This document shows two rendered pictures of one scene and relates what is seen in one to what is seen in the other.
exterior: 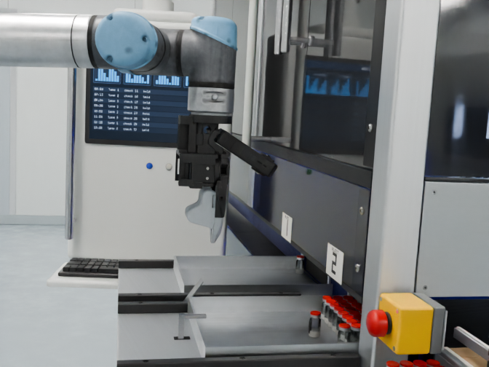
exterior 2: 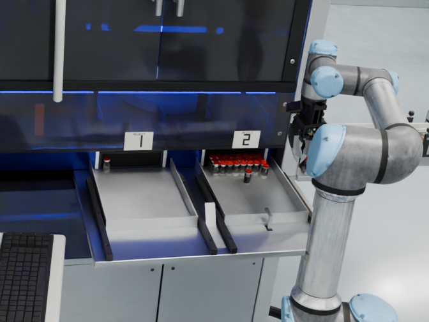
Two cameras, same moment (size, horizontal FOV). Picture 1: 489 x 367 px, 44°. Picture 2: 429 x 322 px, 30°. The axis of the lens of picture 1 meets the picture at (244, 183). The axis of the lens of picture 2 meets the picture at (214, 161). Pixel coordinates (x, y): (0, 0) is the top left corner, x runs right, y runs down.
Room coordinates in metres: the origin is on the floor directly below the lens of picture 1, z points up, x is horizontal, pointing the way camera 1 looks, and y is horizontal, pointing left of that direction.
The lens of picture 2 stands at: (1.49, 2.02, 2.12)
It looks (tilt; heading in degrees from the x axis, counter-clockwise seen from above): 28 degrees down; 262
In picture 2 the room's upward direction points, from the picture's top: 8 degrees clockwise
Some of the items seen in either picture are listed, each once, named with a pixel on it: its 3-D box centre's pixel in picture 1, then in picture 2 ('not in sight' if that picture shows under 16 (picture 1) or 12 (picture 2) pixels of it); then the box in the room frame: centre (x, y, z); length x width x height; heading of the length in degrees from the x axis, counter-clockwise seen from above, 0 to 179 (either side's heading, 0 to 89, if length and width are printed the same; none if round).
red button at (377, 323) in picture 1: (380, 322); not in sight; (0.86, -0.21, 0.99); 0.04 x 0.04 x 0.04; 12
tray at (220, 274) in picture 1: (247, 276); (140, 191); (1.43, -0.02, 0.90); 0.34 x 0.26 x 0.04; 102
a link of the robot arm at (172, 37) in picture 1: (148, 50); (332, 78); (0.98, 0.16, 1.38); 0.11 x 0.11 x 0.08; 86
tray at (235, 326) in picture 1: (284, 326); (249, 188); (1.09, -0.09, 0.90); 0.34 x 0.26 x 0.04; 102
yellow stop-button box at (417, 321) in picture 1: (408, 322); not in sight; (0.87, -0.26, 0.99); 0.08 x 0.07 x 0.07; 102
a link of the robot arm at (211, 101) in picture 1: (211, 102); (316, 89); (0.98, 0.06, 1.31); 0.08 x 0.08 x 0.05
